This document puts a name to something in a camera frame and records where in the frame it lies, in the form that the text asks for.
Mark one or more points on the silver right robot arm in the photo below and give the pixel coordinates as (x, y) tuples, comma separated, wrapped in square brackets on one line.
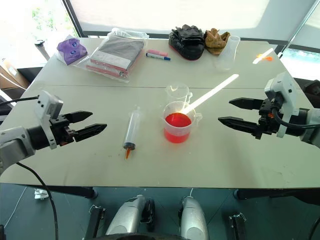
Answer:
[(308, 123)]

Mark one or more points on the clear plastic measuring cylinder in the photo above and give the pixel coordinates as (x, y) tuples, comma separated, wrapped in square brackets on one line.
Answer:
[(228, 53)]

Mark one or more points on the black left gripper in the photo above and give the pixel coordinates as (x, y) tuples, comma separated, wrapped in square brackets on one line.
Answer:
[(61, 130)]

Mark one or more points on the silver right robot leg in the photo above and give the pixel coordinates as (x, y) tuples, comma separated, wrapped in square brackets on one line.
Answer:
[(193, 217)]

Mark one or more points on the black table leg bracket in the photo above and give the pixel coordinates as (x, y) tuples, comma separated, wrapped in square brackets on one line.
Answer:
[(237, 225), (93, 221)]

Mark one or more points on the plastic syringe with orange tip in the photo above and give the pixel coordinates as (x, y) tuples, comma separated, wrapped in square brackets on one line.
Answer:
[(132, 131)]

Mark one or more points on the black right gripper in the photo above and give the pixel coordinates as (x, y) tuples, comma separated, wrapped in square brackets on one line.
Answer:
[(267, 117)]

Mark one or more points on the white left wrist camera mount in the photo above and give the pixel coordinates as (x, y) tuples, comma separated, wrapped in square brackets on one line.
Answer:
[(47, 110)]

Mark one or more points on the black gloves pile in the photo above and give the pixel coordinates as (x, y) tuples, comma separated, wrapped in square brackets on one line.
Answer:
[(186, 42)]

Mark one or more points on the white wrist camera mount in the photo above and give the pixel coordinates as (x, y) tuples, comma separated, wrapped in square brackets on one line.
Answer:
[(283, 95), (47, 110)]

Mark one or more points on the blue and pink marker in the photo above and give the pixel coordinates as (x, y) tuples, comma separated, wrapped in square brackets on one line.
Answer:
[(157, 55)]

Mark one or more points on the purple item in bag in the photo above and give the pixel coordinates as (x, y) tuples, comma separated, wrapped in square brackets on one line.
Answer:
[(71, 51)]

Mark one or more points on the black table frame bar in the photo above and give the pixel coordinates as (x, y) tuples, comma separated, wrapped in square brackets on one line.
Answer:
[(72, 191), (277, 193)]

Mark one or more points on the silver robot leg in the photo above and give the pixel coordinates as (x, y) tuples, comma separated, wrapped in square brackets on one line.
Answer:
[(193, 217), (127, 217)]

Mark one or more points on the cardboard box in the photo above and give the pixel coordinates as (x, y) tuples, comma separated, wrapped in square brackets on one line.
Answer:
[(11, 76)]

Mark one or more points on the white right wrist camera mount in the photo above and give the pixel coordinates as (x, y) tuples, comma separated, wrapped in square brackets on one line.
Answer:
[(283, 95)]

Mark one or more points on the silver left robot leg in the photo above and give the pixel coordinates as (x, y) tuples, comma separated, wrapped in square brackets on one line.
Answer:
[(127, 217)]

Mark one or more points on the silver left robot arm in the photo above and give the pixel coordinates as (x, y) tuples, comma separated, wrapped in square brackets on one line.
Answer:
[(15, 142)]

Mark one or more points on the brown gloves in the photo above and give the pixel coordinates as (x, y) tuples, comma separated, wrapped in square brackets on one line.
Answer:
[(215, 40)]

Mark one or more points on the small orange object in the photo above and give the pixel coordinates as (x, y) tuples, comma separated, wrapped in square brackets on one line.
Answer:
[(267, 58)]

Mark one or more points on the clear beaker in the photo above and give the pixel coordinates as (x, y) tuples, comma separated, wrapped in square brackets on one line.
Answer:
[(178, 93)]

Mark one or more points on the clear bag with folded cloths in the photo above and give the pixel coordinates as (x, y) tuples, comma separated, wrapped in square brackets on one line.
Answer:
[(113, 56)]

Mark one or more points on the beaker with red liquid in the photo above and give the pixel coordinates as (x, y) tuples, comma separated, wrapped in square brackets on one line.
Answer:
[(178, 123)]

